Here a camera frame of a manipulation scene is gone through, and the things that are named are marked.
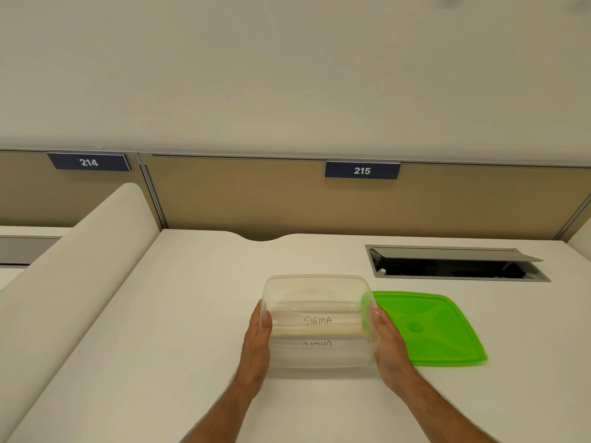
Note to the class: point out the green plastic container lid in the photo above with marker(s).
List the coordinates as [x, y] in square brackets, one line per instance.
[427, 328]

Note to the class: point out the blue desk number sign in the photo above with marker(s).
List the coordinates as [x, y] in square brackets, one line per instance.
[88, 162]
[362, 170]

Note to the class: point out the person's right thumb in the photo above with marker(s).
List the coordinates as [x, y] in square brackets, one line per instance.
[376, 323]

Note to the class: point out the white curved desk divider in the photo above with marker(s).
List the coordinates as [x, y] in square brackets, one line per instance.
[69, 290]

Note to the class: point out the person's left thumb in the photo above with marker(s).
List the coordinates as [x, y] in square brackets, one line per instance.
[265, 326]

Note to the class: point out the clear plastic food container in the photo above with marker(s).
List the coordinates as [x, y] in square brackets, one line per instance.
[318, 325]

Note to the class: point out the person's left forearm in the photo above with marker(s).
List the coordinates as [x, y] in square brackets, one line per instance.
[217, 412]

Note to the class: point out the person's left hand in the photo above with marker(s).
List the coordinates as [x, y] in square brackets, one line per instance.
[255, 352]

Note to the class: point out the person's right hand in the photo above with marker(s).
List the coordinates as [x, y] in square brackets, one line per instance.
[392, 352]

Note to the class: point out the person's right forearm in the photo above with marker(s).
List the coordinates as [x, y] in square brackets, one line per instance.
[443, 412]

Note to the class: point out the beige desk partition panel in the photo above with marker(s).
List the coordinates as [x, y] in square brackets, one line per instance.
[69, 191]
[360, 198]

